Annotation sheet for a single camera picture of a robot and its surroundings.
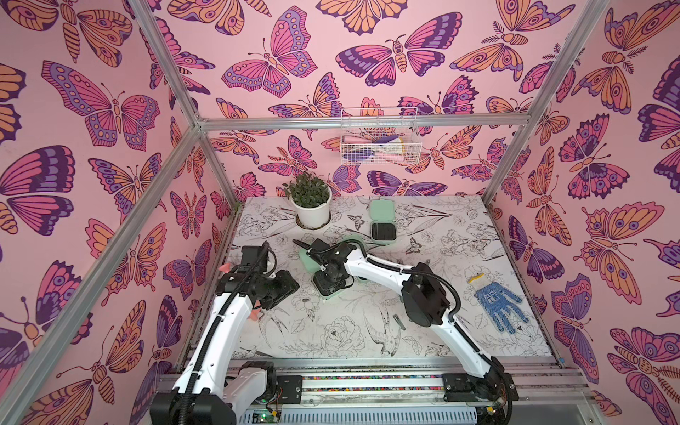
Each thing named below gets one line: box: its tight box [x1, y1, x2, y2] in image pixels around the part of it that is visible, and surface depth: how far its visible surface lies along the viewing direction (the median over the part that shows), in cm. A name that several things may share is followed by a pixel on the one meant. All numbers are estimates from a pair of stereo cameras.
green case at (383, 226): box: [369, 197, 398, 245], surface depth 114 cm
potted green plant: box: [282, 170, 333, 230], surface depth 103 cm
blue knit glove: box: [466, 272, 530, 334], surface depth 92 cm
